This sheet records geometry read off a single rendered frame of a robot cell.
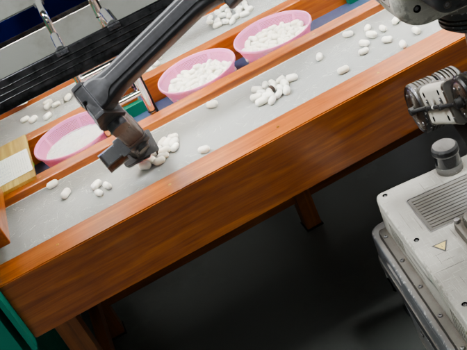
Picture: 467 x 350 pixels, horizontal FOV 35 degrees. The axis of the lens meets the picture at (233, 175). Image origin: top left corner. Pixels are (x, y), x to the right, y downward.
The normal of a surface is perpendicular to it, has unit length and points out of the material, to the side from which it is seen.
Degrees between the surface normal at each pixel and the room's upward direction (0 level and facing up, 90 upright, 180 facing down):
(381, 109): 90
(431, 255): 0
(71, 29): 90
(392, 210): 1
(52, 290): 90
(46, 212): 0
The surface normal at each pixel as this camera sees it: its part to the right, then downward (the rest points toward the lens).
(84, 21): 0.20, 0.48
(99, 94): -0.22, 0.09
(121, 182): -0.36, -0.78
